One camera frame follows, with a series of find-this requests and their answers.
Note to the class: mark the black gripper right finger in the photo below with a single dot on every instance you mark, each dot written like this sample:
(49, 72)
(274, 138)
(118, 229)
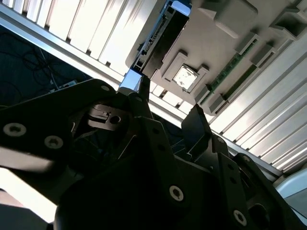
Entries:
(223, 167)

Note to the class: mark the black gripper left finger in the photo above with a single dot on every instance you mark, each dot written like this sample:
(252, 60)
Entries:
(48, 119)

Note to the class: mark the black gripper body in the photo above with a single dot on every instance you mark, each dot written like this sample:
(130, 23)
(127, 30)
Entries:
(115, 196)

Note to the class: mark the hard disk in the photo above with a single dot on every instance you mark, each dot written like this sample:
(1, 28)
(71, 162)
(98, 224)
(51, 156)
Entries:
(165, 40)

